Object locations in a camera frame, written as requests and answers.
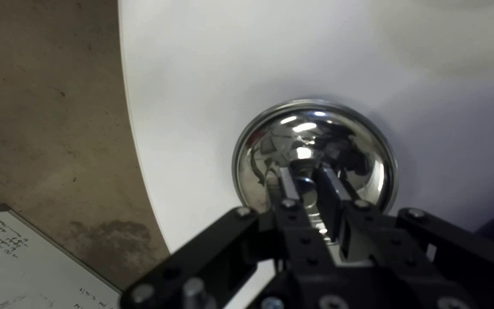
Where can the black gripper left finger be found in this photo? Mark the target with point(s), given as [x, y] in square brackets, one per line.
[201, 257]

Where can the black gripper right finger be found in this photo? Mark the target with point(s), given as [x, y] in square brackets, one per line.
[373, 233]

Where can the white handwritten paper sheet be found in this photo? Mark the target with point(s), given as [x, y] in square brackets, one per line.
[24, 268]

